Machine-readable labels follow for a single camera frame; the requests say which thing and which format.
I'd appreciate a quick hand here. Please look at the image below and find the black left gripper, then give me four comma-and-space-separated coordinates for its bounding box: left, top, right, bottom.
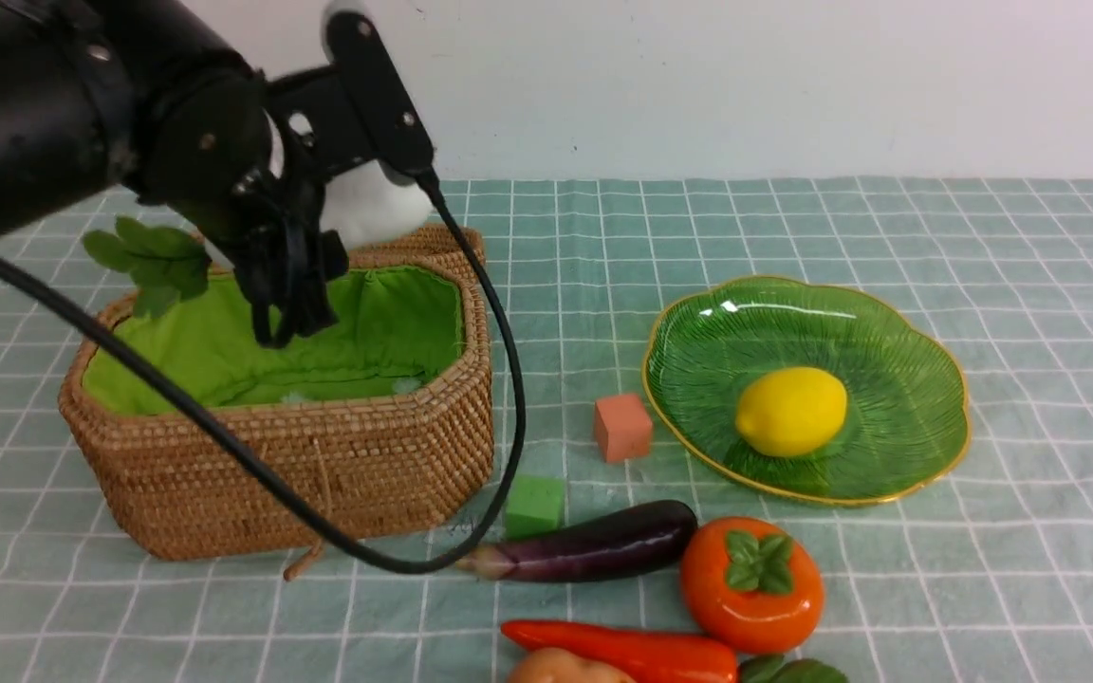
134, 66, 348, 349

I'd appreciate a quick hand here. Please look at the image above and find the purple toy eggplant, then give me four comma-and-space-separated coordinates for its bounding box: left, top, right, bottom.
453, 501, 700, 584

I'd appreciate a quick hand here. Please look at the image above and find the brown toy potato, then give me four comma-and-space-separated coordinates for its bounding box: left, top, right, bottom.
505, 648, 635, 683

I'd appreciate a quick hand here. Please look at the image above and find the yellow toy lemon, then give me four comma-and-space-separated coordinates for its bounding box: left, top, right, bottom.
734, 367, 849, 459

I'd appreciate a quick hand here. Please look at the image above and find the red toy carrot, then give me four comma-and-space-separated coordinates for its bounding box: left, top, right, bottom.
501, 619, 849, 683

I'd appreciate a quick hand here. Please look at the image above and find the white toy radish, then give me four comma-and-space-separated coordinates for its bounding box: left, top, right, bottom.
80, 161, 433, 319

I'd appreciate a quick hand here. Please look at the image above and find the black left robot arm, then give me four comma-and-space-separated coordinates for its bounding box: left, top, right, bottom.
0, 1, 348, 348

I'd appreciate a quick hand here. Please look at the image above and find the woven wicker basket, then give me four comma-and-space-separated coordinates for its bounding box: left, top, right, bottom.
58, 252, 495, 561

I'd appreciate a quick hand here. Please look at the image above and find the green foam cube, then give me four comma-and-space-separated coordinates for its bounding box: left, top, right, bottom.
504, 474, 565, 540

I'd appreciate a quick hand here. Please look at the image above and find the orange foam cube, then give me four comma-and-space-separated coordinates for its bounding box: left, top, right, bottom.
593, 393, 654, 464

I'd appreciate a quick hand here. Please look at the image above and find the orange toy persimmon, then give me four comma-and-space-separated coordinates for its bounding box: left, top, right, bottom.
679, 516, 825, 655

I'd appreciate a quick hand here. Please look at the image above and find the green glass leaf plate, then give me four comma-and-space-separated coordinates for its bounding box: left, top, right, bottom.
640, 276, 973, 508

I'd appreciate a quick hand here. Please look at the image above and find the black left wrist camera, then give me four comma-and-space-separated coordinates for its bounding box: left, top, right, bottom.
268, 1, 436, 181

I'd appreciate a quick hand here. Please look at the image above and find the black camera cable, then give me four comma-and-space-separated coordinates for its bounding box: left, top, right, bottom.
0, 170, 528, 577

